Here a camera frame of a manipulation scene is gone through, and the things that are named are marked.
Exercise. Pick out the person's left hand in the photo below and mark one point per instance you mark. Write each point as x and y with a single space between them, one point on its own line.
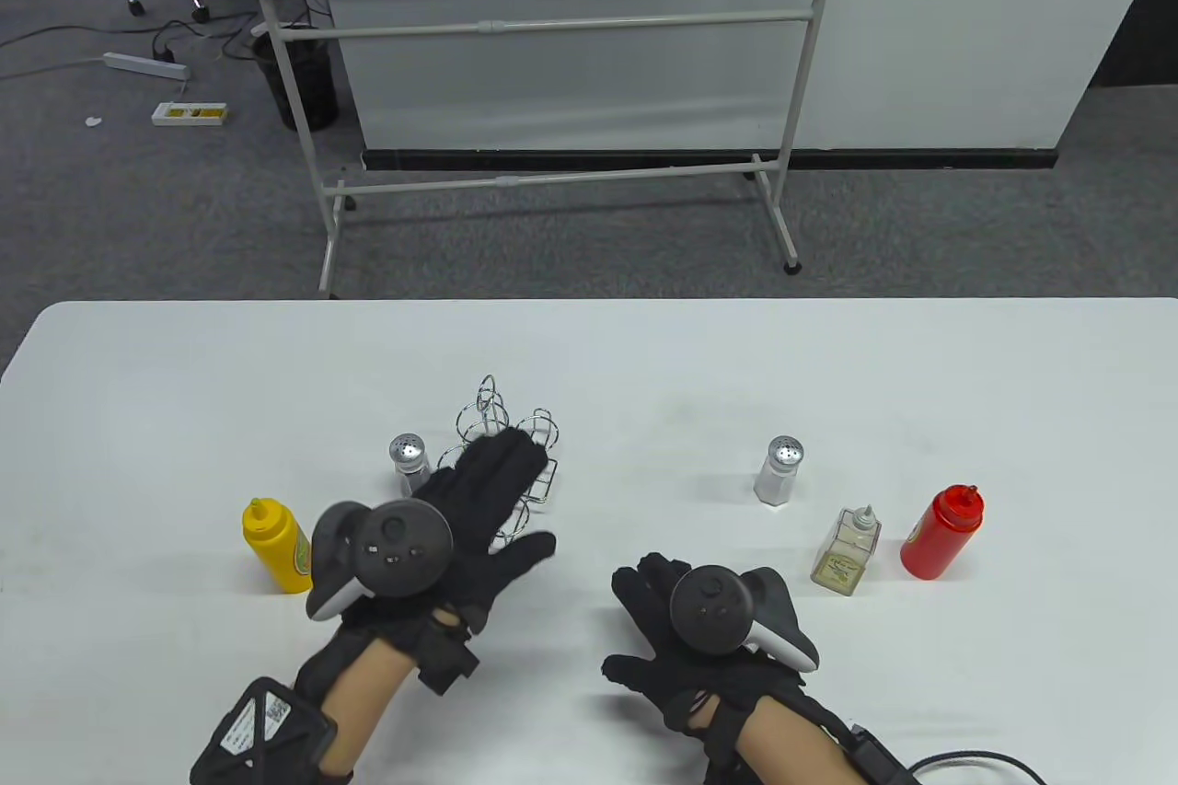
502 472

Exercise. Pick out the person's right hand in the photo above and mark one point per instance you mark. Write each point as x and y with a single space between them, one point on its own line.
649 610

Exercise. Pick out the dark pepper shaker seasoning bottle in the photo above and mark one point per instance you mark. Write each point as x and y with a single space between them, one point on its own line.
407 452

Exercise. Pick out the white salt shaker seasoning bottle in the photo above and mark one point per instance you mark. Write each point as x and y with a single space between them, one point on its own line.
778 477

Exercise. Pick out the clear square seasoning bottle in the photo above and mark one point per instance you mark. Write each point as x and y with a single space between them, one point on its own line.
842 559

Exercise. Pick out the yellow squeeze seasoning bottle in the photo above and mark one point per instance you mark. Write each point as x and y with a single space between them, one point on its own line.
281 555

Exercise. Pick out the red squeeze seasoning bottle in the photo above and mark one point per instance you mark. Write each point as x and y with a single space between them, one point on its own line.
939 541

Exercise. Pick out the person's left forearm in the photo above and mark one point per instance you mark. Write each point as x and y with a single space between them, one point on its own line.
368 702

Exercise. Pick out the person's right forearm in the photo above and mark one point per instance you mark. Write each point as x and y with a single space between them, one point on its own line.
791 753

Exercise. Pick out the black and white right controller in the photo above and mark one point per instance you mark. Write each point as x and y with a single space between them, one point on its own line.
718 610

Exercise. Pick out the black and white controller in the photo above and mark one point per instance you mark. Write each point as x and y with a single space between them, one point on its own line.
396 546
718 610

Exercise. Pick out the black and white left controller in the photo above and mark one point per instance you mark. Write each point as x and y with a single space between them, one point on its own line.
396 546

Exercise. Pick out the black wrist sensor module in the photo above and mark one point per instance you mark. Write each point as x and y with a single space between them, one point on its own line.
874 757

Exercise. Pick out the black trash bin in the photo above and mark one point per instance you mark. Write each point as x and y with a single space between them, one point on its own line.
308 86

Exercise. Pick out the white and yellow box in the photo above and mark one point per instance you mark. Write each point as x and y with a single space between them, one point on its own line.
189 114

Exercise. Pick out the white power strip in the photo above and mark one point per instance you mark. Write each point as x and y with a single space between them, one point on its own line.
147 66

